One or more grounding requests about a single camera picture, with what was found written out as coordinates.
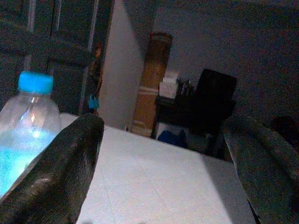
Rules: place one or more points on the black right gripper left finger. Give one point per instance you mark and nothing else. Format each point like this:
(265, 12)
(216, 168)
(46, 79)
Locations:
(53, 175)

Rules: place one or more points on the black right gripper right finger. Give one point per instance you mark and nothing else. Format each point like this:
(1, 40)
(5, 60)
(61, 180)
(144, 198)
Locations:
(268, 175)

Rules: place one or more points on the clear water bottle blue cap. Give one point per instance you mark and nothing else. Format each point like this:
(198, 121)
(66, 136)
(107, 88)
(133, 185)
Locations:
(25, 116)

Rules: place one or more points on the small blue padlock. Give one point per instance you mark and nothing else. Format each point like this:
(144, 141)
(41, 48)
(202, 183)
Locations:
(93, 102)

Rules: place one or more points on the black boxy bag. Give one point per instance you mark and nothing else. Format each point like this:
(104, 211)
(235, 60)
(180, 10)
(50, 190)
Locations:
(216, 88)

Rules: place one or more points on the blue container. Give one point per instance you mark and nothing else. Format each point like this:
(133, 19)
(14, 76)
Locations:
(170, 137)

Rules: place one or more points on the dark small table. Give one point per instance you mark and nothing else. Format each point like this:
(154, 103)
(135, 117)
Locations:
(172, 112)

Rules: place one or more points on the dark panelled door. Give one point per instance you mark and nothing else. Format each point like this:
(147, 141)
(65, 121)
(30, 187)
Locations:
(65, 58)

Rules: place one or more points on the tall brown cardboard box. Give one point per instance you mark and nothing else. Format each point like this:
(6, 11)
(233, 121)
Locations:
(151, 88)

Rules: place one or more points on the small white box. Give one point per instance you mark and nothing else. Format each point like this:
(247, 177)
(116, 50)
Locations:
(168, 88)

